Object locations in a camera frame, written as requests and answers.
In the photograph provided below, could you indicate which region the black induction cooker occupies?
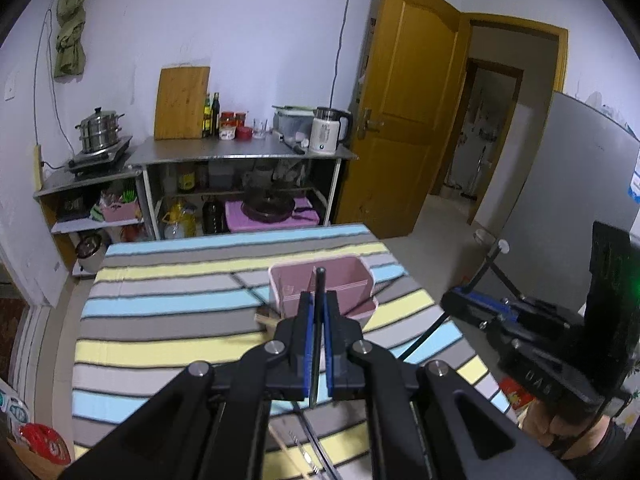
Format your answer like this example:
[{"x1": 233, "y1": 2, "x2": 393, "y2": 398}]
[{"x1": 67, "y1": 135, "x2": 135, "y2": 177}]

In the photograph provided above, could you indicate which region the pink shelf basket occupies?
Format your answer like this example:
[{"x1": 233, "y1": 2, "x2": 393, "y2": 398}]
[{"x1": 99, "y1": 194, "x2": 141, "y2": 224}]

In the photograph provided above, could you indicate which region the clear plastic storage container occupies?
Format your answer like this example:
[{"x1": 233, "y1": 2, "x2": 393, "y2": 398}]
[{"x1": 272, "y1": 104, "x2": 316, "y2": 144}]

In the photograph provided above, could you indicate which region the steel side shelf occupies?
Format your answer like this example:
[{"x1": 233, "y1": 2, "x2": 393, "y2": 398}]
[{"x1": 33, "y1": 166, "x2": 152, "y2": 261}]

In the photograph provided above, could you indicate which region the row of mixed chopsticks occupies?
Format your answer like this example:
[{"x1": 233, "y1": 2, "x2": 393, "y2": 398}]
[{"x1": 267, "y1": 402, "x2": 346, "y2": 480}]

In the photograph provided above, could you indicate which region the black chopstick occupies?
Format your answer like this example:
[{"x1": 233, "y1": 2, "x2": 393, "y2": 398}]
[
  {"x1": 397, "y1": 240, "x2": 506, "y2": 363},
  {"x1": 307, "y1": 266, "x2": 327, "y2": 409}
]

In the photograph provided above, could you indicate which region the wooden door frame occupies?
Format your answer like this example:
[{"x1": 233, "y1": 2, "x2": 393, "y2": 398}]
[{"x1": 429, "y1": 12, "x2": 569, "y2": 227}]

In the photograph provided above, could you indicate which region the striped tablecloth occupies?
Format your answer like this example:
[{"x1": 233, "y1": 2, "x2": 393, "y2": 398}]
[{"x1": 70, "y1": 222, "x2": 521, "y2": 480}]

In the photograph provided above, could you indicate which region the grey refrigerator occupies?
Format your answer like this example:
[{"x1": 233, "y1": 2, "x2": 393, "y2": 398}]
[{"x1": 496, "y1": 90, "x2": 640, "y2": 322}]

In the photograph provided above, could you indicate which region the red printed box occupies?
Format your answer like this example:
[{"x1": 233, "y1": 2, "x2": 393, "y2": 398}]
[{"x1": 499, "y1": 376, "x2": 537, "y2": 414}]

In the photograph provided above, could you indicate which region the metal door handle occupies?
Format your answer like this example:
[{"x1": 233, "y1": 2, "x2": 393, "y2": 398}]
[{"x1": 356, "y1": 108, "x2": 385, "y2": 136}]

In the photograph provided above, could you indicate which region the red plastic bag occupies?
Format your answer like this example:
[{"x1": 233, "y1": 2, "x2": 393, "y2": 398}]
[{"x1": 18, "y1": 422, "x2": 72, "y2": 466}]

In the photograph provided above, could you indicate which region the person's right hand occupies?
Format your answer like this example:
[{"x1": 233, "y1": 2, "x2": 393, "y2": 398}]
[{"x1": 521, "y1": 399, "x2": 607, "y2": 459}]

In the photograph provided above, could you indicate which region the dark glass bottle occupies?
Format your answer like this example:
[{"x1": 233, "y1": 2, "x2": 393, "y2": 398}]
[{"x1": 202, "y1": 194, "x2": 226, "y2": 235}]

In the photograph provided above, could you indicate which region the dark frying pan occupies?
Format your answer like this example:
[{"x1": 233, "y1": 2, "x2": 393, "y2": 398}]
[{"x1": 240, "y1": 190, "x2": 297, "y2": 225}]

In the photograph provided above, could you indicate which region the green hanging cloth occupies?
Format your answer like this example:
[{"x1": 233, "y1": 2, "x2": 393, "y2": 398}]
[{"x1": 53, "y1": 0, "x2": 104, "y2": 79}]

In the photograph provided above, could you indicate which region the person's right forearm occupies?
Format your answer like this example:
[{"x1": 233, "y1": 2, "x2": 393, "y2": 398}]
[{"x1": 565, "y1": 417, "x2": 640, "y2": 480}]

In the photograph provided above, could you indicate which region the white electric kettle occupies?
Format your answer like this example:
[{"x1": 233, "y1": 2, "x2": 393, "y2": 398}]
[{"x1": 308, "y1": 106, "x2": 354, "y2": 156}]

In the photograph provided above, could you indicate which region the wooden door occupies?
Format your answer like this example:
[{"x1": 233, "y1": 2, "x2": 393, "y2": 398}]
[{"x1": 332, "y1": 0, "x2": 472, "y2": 241}]

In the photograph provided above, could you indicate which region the pink plastic utensil basket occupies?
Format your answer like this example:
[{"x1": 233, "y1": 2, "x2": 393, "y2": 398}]
[{"x1": 267, "y1": 255, "x2": 380, "y2": 326}]

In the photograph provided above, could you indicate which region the yellow cooking oil jug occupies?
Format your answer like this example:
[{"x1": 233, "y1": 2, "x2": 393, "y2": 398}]
[{"x1": 160, "y1": 199, "x2": 197, "y2": 240}]

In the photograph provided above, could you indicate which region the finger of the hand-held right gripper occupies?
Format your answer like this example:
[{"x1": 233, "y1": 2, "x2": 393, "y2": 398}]
[
  {"x1": 466, "y1": 287, "x2": 524, "y2": 314},
  {"x1": 440, "y1": 290, "x2": 507, "y2": 332}
]

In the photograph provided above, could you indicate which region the steel kitchen counter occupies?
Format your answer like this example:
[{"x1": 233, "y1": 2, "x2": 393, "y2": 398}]
[{"x1": 128, "y1": 131, "x2": 360, "y2": 241}]

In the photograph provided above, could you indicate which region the steel steamer pot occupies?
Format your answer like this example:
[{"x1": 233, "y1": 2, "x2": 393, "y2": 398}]
[{"x1": 75, "y1": 106, "x2": 125, "y2": 154}]

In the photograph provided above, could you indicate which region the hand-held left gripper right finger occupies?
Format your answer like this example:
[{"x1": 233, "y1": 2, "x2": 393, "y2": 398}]
[{"x1": 324, "y1": 292, "x2": 578, "y2": 480}]

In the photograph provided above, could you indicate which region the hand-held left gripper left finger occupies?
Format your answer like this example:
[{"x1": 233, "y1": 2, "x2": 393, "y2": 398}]
[{"x1": 62, "y1": 292, "x2": 316, "y2": 480}]

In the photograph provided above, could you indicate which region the dark wall cable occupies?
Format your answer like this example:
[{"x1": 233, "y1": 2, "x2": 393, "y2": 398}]
[
  {"x1": 32, "y1": 7, "x2": 77, "y2": 157},
  {"x1": 327, "y1": 0, "x2": 359, "y2": 109}
]

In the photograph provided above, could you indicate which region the steel rice cooker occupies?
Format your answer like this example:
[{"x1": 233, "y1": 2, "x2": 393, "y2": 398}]
[{"x1": 74, "y1": 233, "x2": 109, "y2": 276}]

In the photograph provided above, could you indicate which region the wooden cutting board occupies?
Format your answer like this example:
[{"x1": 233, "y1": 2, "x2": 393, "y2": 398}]
[{"x1": 153, "y1": 66, "x2": 211, "y2": 141}]

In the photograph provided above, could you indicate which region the purple storage box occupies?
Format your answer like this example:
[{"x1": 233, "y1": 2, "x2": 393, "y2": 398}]
[{"x1": 223, "y1": 197, "x2": 321, "y2": 234}]

